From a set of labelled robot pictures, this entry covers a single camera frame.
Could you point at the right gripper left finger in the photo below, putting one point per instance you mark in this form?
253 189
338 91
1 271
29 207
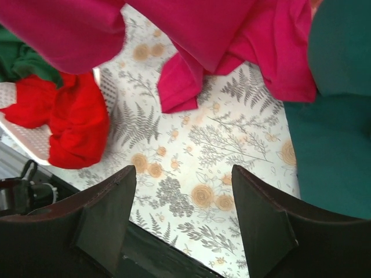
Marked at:
79 236

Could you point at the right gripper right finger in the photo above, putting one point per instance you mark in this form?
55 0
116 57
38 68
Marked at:
284 236

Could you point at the magenta t shirt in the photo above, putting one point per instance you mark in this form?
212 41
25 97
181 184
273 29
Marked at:
211 37

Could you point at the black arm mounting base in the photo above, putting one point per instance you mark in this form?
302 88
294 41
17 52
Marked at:
142 254

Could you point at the red t shirt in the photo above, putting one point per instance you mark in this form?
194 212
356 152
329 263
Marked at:
76 114

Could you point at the dark green t shirt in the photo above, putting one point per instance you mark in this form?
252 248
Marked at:
19 61

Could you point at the white laundry basket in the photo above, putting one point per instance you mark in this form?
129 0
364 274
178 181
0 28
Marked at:
35 142

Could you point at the teal green shorts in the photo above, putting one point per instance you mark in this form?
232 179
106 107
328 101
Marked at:
331 136

